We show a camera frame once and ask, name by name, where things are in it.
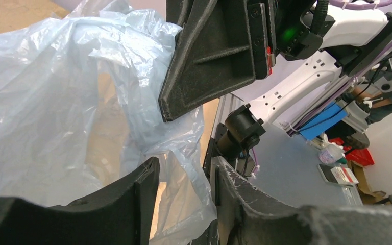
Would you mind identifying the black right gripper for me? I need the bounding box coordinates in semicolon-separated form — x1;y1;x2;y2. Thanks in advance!
158;0;277;121

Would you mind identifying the light blue plastic trash bag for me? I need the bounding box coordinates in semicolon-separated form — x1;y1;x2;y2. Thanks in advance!
0;1;216;244

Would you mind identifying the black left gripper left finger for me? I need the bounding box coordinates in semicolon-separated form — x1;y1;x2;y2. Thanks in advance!
0;157;160;244

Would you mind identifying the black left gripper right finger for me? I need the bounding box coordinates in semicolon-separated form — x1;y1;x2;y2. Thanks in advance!
210;157;392;244

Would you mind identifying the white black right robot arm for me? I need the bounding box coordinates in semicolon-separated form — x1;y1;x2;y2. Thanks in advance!
159;1;392;244

